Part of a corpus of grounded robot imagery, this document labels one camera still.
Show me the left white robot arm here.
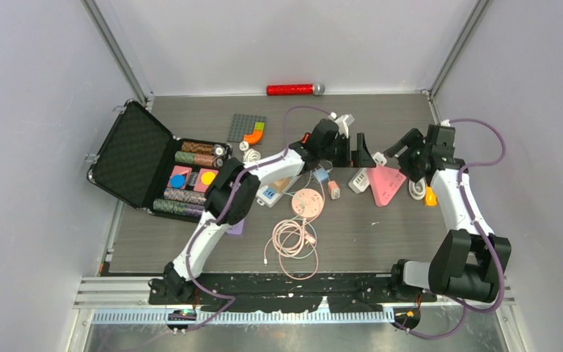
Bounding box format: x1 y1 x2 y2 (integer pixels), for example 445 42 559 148
162 117 376 304

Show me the pink round power socket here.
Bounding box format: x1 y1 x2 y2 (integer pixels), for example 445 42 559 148
291 188 324 219

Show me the white USB power strip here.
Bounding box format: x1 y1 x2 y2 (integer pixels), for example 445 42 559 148
348 168 370 194

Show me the grey lego baseplate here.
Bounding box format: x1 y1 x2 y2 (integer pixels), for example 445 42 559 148
227 114 267 142

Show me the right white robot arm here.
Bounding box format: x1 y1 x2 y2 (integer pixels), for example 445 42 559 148
385 125 512 305

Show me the white coiled cord with plug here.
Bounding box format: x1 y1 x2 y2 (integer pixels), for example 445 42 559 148
238 141 262 164

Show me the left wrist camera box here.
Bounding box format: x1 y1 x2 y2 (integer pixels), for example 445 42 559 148
329 113 355 139

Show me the pink coiled cable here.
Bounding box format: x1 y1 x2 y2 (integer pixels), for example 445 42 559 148
262 217 320 281

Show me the orange curved lego piece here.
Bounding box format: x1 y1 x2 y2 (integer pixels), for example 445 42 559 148
243 129 263 145

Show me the pink triangular power strip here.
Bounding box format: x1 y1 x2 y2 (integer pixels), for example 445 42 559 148
367 165 406 207

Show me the orange small object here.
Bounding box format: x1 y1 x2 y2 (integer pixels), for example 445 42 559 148
424 186 438 207

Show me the purple power strip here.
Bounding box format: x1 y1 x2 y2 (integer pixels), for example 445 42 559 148
226 219 246 237

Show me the red glitter microphone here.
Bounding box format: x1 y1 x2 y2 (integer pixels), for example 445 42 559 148
265 83 325 96

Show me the beige cube adapter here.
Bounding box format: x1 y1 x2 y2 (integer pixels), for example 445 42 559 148
269 177 292 193

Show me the white cable bundle right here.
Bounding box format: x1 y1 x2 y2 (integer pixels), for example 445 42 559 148
408 177 428 202

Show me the black poker chip case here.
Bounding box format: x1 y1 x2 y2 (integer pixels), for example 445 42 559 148
87 100 232 222

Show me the salmon pink charger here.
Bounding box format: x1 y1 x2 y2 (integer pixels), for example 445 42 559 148
327 180 341 199

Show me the light blue charger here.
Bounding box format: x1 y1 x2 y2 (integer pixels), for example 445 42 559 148
312 167 329 184

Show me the white multicolour power strip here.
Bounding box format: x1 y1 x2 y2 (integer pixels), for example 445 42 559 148
256 176 300 208

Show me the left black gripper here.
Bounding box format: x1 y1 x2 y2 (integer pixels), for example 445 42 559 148
318 133 375 168

